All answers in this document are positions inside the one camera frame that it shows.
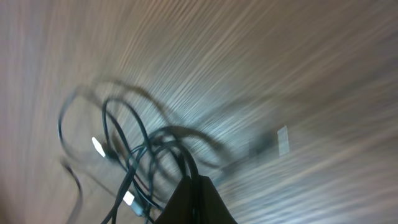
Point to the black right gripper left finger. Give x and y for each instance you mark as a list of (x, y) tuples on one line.
[(179, 209)]

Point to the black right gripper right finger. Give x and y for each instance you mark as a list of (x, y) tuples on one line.
[(212, 209)]

